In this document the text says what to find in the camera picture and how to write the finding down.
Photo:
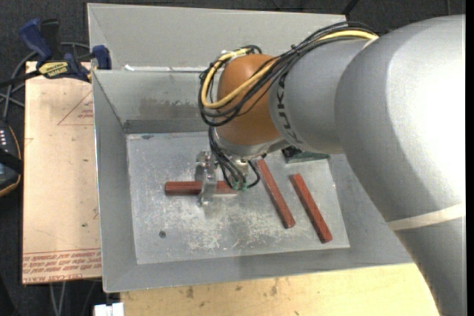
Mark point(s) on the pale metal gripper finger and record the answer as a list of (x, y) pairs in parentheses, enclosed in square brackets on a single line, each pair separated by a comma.
[(209, 188), (204, 163)]

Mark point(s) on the red-brown flat block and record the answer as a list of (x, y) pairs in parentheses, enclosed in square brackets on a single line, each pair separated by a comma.
[(181, 188), (311, 209), (277, 196)]

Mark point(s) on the grey metal bin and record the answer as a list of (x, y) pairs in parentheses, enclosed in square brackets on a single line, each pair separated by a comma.
[(166, 225)]

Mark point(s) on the dark green flat block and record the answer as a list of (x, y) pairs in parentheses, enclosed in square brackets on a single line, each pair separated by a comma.
[(309, 157)]

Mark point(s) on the brown cardboard board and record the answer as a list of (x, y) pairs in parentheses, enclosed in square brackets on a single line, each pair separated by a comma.
[(59, 177)]

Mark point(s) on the black cylinder on white bracket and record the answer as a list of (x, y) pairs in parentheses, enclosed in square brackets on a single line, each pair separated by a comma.
[(290, 152)]

